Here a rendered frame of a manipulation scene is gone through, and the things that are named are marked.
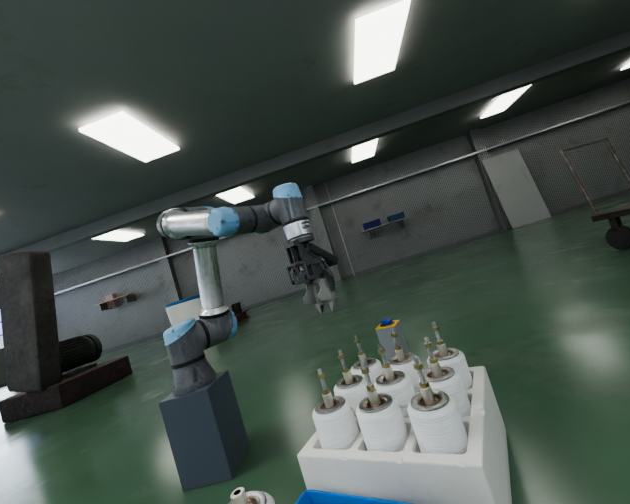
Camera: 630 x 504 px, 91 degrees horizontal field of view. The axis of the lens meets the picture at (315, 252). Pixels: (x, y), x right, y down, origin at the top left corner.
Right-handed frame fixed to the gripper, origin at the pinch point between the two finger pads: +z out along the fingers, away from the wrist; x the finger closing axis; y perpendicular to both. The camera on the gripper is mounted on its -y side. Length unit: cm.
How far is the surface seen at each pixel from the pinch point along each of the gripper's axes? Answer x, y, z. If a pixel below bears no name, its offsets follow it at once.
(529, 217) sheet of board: -55, -962, 31
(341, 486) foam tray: 6.0, 19.3, 34.4
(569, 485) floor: 41, -8, 46
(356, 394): 3.7, 3.5, 22.9
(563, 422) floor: 39, -30, 46
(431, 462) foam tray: 26.3, 15.1, 28.3
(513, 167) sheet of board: -55, -995, -117
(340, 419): 6.5, 14.4, 22.9
